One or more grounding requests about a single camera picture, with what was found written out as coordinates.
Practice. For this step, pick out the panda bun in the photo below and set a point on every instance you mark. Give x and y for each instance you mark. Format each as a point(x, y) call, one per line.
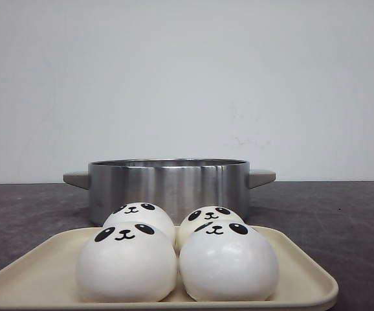
point(228, 261)
point(146, 213)
point(126, 262)
point(202, 216)

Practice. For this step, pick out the stainless steel steamer pot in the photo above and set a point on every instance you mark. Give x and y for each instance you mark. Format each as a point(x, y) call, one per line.
point(178, 186)

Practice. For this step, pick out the cream rectangular plastic tray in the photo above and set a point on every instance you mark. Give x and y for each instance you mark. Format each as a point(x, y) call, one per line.
point(43, 279)

